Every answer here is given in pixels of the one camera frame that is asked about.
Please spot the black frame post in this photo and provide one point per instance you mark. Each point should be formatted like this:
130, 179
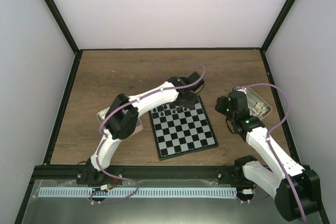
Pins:
62, 25
288, 4

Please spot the gold metal tin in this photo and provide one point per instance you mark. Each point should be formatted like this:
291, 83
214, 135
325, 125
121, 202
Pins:
253, 98

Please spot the pile of white chess pieces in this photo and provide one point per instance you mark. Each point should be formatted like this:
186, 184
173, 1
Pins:
259, 110

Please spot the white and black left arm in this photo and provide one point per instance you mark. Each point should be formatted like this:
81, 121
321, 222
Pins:
122, 116

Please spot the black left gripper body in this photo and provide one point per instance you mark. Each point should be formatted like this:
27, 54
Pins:
186, 102

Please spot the black frame post right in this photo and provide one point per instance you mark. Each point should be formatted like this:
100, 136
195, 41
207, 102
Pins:
288, 4

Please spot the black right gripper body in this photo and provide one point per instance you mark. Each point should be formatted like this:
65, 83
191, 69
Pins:
221, 108

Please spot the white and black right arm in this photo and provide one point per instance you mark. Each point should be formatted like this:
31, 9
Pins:
294, 188

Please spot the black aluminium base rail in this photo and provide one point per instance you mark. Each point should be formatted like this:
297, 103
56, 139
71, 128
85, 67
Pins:
224, 175

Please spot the black frame post left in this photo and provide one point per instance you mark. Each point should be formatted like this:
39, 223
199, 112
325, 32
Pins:
62, 25

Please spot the pink tray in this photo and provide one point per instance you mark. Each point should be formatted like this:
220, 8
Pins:
102, 114

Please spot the black and silver chessboard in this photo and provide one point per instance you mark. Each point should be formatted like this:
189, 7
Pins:
183, 132

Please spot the light blue slotted cable duct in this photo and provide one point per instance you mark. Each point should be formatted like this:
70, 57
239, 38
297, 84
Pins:
118, 192

